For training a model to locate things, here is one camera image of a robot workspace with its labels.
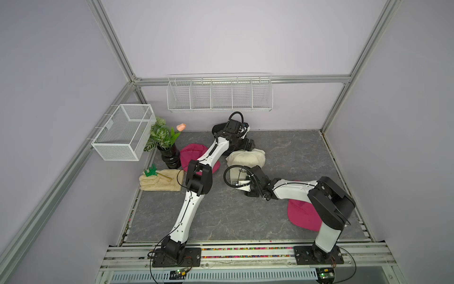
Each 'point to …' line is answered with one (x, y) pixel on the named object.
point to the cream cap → (252, 158)
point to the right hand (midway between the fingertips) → (246, 180)
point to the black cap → (233, 129)
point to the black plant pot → (171, 156)
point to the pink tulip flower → (181, 127)
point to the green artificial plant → (161, 136)
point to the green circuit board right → (325, 275)
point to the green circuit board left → (177, 274)
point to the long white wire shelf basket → (224, 92)
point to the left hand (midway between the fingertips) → (250, 144)
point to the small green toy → (152, 171)
